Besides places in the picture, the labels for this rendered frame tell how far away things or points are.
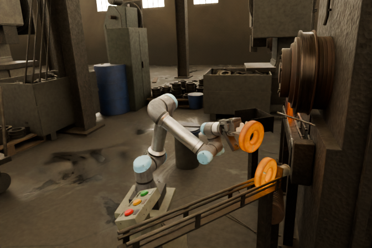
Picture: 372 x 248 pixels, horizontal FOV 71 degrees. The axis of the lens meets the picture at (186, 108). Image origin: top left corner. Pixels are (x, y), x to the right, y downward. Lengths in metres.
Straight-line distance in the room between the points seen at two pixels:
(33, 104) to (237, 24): 9.31
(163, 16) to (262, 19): 8.77
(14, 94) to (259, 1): 3.59
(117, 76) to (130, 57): 0.41
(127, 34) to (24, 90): 1.89
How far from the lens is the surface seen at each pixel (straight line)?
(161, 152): 1.75
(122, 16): 9.14
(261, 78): 4.03
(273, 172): 1.35
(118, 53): 4.91
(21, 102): 4.04
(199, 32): 12.01
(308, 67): 1.41
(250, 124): 1.25
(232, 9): 11.76
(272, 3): 4.20
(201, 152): 1.38
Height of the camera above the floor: 1.35
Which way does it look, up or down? 16 degrees down
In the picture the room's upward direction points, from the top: 2 degrees counter-clockwise
